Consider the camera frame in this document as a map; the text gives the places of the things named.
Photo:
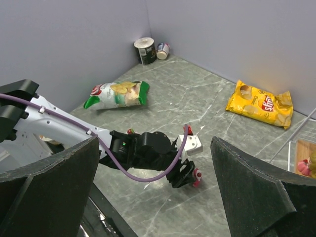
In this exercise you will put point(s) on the small blue white cup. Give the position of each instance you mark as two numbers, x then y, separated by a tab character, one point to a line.
163	51

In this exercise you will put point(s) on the white wire wooden shelf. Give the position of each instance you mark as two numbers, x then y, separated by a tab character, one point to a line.
300	144

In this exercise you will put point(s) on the yellow Lays chips bag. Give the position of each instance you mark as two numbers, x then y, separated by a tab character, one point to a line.
261	105

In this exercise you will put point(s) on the green chips bag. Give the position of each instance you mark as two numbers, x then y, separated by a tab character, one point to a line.
117	94

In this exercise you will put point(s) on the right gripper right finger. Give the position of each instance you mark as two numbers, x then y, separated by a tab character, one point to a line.
260	199

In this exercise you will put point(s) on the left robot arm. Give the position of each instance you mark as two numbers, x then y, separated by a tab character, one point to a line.
29	123

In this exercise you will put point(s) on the Chobani yogurt cup front left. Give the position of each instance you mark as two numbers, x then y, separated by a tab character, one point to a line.
49	140

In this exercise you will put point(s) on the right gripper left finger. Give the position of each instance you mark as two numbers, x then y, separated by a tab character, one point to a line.
47	198

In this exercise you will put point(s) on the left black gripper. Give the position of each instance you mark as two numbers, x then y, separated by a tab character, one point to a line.
181	174

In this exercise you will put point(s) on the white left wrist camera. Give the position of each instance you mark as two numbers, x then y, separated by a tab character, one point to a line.
193	145

